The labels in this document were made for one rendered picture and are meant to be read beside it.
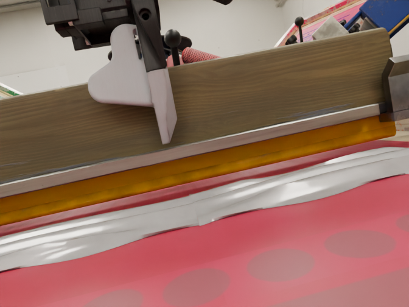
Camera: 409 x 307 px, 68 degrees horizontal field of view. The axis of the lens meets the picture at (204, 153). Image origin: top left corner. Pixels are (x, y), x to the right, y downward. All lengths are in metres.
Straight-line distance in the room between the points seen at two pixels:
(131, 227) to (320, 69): 0.20
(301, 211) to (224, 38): 4.54
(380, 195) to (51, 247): 0.17
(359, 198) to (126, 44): 0.18
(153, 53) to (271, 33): 4.66
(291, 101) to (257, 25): 4.58
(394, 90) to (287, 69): 0.09
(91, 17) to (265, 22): 4.68
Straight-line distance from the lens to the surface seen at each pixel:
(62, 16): 0.25
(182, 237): 0.16
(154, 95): 0.23
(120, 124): 0.25
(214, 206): 0.18
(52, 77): 4.72
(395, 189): 0.18
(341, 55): 0.30
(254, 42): 4.76
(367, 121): 0.32
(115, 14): 0.26
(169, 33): 0.51
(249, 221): 0.16
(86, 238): 0.18
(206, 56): 0.96
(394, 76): 0.31
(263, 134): 0.25
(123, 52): 0.24
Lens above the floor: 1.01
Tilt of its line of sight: 5 degrees down
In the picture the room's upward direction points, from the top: 12 degrees counter-clockwise
